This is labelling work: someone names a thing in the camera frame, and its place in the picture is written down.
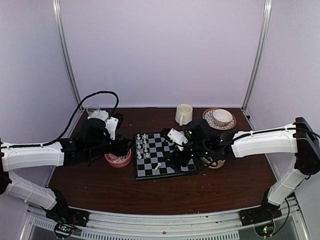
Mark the clear glass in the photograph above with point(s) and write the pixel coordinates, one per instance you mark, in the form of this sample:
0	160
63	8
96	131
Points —
93	110

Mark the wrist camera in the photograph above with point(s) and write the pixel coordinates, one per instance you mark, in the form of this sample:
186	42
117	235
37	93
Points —
113	123
174	136

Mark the pink bowl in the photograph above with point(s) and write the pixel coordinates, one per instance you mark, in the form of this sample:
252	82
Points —
123	164

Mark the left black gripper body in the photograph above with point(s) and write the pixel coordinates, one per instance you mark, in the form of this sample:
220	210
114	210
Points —
120	148

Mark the right aluminium frame post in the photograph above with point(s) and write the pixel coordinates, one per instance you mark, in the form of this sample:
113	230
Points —
264	30

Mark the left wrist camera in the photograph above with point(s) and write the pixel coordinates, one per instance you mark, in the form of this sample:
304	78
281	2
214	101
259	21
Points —
113	123

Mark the cream bowl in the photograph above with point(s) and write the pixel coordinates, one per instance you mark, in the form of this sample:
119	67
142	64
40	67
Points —
212	164

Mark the cream ribbed mug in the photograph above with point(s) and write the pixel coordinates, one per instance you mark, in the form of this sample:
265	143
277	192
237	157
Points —
184	114

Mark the aluminium frame post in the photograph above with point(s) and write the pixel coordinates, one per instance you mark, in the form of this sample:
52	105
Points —
264	30
64	47

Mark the white chess pieces pile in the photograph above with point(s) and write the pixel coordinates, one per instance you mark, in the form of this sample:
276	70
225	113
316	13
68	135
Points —
115	159

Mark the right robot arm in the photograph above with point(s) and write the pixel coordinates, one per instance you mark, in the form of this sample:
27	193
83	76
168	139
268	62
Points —
296	138

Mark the patterned saucer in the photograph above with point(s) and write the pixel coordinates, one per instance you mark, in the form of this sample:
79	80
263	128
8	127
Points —
207	115

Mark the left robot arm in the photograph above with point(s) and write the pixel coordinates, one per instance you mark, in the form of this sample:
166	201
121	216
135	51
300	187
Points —
95	139

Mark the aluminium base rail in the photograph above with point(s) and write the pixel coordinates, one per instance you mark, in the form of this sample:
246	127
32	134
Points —
223	225

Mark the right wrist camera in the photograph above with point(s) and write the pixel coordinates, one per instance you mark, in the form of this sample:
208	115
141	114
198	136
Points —
174	136

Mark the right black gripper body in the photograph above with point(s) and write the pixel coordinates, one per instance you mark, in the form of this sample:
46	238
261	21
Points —
176	158

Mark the left aluminium frame post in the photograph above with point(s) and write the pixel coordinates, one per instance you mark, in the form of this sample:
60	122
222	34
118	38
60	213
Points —
64	47

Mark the white pawn five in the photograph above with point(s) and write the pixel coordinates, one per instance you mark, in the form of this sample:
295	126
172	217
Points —
139	156

